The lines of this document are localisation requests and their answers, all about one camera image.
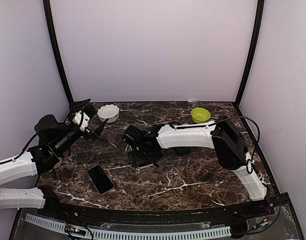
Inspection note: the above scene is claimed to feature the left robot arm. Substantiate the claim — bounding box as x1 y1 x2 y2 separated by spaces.
0 99 108 218

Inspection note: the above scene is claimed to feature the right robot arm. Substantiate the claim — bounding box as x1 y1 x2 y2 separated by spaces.
122 115 268 217

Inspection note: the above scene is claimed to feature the white scalloped bowl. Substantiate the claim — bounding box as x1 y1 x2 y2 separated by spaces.
97 104 120 123

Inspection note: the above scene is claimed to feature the green bowl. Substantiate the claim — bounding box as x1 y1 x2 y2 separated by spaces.
191 107 211 124

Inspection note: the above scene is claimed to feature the small circuit board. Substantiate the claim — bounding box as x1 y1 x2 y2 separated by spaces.
64 224 86 237

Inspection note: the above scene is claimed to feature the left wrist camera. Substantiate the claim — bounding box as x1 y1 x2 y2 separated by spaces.
72 104 97 132

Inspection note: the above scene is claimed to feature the black front rail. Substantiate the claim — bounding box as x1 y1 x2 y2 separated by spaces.
37 202 274 226

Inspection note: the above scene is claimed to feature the white slotted cable duct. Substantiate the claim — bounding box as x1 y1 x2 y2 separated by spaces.
25 213 231 240

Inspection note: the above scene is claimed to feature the left black frame post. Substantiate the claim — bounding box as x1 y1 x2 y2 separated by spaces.
42 0 73 104

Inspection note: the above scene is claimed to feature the black frame post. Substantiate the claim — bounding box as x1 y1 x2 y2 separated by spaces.
234 0 265 109
42 0 73 104

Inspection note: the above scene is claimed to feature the right black frame post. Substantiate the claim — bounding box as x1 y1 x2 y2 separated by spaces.
234 0 265 109

